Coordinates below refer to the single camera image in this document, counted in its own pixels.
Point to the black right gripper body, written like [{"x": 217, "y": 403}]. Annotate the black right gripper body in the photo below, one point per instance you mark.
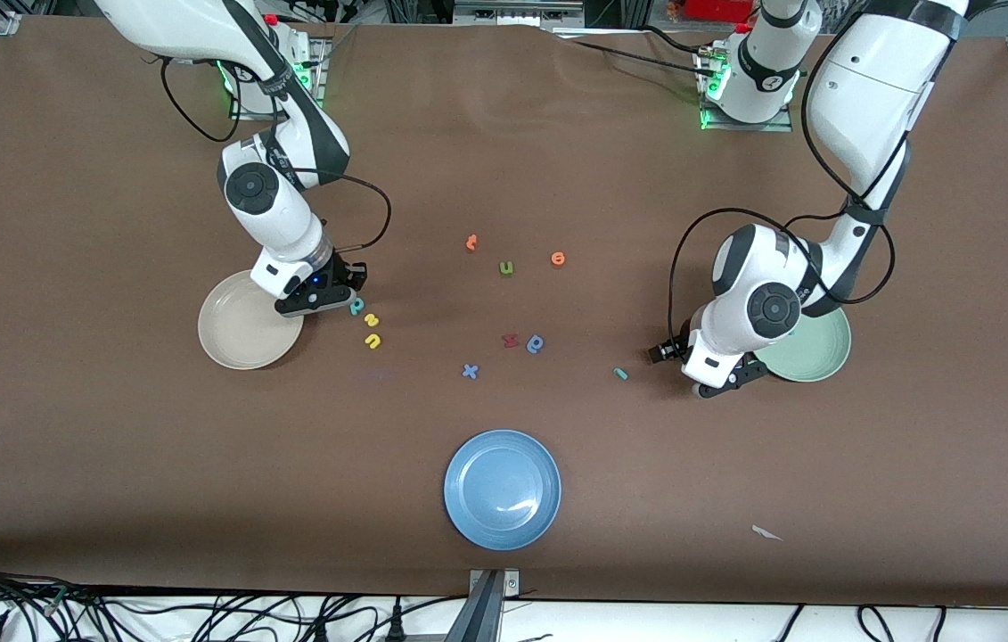
[{"x": 345, "y": 272}]

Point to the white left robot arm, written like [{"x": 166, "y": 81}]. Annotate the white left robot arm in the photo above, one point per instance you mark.
[{"x": 860, "y": 89}]

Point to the black power plug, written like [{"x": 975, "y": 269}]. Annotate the black power plug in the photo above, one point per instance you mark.
[
  {"x": 396, "y": 622},
  {"x": 320, "y": 631}
]

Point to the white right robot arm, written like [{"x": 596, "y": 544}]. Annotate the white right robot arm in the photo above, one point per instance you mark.
[{"x": 276, "y": 223}]

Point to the blue foam letter x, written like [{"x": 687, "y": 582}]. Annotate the blue foam letter x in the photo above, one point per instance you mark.
[{"x": 470, "y": 371}]

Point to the green plate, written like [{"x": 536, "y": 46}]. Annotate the green plate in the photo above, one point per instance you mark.
[{"x": 824, "y": 352}]

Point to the beige brown plate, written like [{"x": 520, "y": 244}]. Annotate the beige brown plate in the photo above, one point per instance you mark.
[{"x": 241, "y": 334}]

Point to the grey power strip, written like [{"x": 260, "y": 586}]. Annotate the grey power strip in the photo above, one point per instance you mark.
[{"x": 512, "y": 13}]

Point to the aluminium frame corner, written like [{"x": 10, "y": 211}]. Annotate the aluminium frame corner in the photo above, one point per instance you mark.
[{"x": 4, "y": 22}]

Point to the metal table edge bracket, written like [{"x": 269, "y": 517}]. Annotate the metal table edge bracket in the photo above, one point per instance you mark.
[{"x": 486, "y": 615}]

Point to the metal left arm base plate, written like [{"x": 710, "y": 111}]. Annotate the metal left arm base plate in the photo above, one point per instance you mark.
[{"x": 749, "y": 127}]

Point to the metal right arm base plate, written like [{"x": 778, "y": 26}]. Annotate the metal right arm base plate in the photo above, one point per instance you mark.
[{"x": 319, "y": 85}]

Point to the white paper scrap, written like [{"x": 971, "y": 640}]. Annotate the white paper scrap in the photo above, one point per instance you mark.
[{"x": 765, "y": 532}]

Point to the blue plate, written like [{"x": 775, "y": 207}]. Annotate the blue plate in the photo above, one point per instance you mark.
[{"x": 502, "y": 489}]

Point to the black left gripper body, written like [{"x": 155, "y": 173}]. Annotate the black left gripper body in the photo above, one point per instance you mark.
[{"x": 680, "y": 346}]

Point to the red box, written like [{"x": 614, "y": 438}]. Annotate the red box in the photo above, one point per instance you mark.
[{"x": 717, "y": 9}]

